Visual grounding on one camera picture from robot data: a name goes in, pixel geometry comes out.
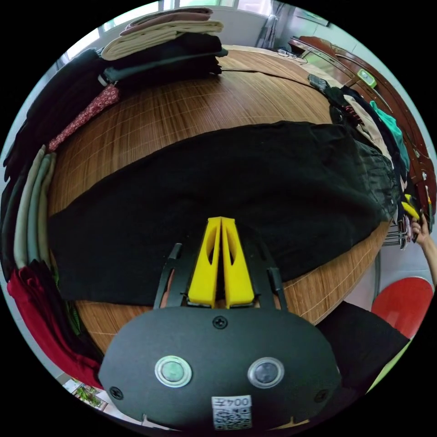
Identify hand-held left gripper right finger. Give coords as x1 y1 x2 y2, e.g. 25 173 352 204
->
221 217 255 308

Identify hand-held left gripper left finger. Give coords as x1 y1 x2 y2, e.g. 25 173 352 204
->
188 217 223 309

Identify black long pants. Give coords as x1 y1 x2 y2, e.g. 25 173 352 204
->
47 121 402 306

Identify person's right forearm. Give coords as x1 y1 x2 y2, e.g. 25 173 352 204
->
422 235 437 287

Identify person's right hand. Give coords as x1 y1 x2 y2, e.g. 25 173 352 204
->
411 214 432 246

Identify red plastic stool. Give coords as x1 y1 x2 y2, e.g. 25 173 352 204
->
371 277 435 339

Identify heaped pile of clothes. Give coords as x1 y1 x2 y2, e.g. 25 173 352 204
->
307 73 416 219

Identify person's body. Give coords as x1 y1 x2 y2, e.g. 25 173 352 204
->
315 301 411 398

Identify pile of folded clothes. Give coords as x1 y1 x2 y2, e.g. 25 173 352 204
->
0 47 121 391
98 6 229 86

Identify grey curtain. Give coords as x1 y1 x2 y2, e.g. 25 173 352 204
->
258 5 296 49

